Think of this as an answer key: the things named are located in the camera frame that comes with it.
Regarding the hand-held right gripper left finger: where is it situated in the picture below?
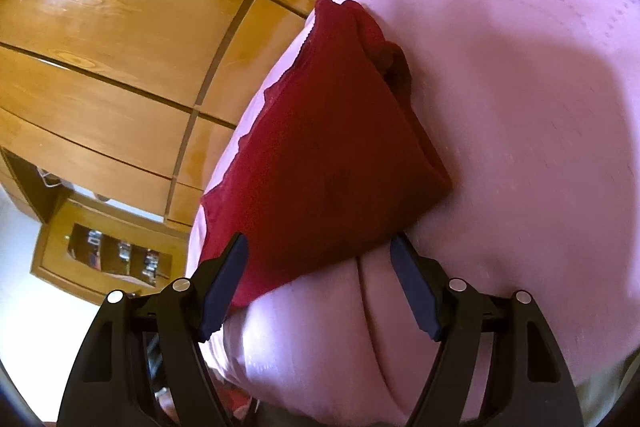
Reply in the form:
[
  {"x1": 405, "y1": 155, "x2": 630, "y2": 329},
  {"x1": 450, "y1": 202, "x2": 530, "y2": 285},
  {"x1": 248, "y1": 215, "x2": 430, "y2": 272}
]
[{"x1": 57, "y1": 233, "x2": 250, "y2": 427}]

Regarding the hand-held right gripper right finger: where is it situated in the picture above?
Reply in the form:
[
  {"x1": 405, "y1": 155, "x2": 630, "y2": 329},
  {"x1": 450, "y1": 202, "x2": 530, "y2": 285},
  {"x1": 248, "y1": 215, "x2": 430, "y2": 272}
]
[{"x1": 390, "y1": 232, "x2": 584, "y2": 427}]

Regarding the dark red long-sleeved dress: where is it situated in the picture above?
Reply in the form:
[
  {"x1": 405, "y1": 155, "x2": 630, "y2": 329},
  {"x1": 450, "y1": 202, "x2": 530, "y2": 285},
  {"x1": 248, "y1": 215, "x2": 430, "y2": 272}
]
[{"x1": 198, "y1": 0, "x2": 454, "y2": 309}]

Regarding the row of small bottles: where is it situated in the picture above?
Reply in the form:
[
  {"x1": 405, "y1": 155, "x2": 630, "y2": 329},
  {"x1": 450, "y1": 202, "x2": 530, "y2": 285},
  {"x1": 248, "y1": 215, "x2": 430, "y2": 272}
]
[{"x1": 84, "y1": 228, "x2": 162, "y2": 285}]

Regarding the wooden shelf unit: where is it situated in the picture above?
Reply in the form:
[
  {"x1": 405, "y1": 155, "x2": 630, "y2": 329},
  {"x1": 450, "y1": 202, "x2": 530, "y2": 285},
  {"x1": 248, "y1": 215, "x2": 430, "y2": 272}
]
[{"x1": 30, "y1": 191, "x2": 191, "y2": 308}]

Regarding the pink quilted bedspread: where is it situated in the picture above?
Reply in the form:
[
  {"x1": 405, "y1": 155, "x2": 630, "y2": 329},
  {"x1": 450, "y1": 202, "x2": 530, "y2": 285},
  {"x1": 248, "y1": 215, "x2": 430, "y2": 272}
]
[{"x1": 185, "y1": 0, "x2": 640, "y2": 427}]

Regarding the wooden wardrobe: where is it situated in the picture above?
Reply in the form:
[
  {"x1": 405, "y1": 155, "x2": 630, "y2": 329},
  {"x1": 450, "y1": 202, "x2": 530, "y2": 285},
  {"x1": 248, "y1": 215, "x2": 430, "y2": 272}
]
[{"x1": 0, "y1": 0, "x2": 412, "y2": 229}]

